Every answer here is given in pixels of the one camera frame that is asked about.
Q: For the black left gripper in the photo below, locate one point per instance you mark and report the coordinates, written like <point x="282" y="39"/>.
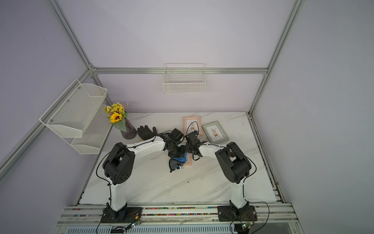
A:
<point x="181" y="154"/>

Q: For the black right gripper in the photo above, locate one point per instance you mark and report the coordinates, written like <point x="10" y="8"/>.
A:
<point x="187" y="147"/>

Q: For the pink picture frame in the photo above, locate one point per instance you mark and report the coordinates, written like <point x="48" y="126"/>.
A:
<point x="191" y="124"/>
<point x="189" y="160"/>

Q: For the blue microfibre cloth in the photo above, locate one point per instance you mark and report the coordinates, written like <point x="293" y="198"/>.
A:
<point x="177" y="163"/>

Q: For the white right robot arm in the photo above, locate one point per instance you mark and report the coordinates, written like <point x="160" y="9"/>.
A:
<point x="234" y="164"/>

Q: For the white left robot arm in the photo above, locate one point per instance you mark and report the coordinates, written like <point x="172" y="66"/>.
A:
<point x="119" y="164"/>

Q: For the black yellow work glove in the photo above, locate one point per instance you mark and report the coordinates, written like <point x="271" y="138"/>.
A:
<point x="146" y="133"/>

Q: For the dark glass vase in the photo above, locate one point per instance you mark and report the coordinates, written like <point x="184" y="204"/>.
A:
<point x="130" y="132"/>

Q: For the sunflower bouquet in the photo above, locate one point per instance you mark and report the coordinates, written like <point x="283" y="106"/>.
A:
<point x="117" y="115"/>

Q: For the green picture frame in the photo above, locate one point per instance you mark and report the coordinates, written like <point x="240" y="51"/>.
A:
<point x="215" y="132"/>

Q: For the white wire wall basket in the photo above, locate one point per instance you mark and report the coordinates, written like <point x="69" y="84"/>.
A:
<point x="184" y="78"/>

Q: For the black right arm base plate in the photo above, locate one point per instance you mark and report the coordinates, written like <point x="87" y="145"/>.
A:
<point x="232" y="213"/>

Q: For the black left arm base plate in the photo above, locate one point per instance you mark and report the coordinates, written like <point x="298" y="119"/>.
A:
<point x="124" y="215"/>

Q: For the white mesh wall shelf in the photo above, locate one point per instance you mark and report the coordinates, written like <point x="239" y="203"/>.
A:
<point x="78" y="118"/>

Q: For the aluminium enclosure frame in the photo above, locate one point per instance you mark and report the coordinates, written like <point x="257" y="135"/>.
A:
<point x="173" y="38"/>

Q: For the aluminium front rail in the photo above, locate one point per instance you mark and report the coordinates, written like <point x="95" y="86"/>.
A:
<point x="180" y="219"/>

